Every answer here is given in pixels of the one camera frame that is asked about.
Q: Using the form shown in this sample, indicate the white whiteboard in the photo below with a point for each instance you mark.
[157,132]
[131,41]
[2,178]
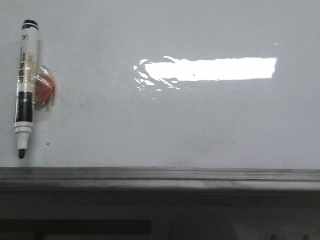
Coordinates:
[168,83]

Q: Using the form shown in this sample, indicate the grey metal whiteboard tray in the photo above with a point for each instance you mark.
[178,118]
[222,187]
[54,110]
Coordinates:
[106,180]

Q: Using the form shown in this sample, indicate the black white whiteboard marker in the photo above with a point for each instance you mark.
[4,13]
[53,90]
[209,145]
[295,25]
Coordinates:
[26,85]

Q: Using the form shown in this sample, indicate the red round magnet taped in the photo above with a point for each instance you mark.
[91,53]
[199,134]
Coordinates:
[44,89]

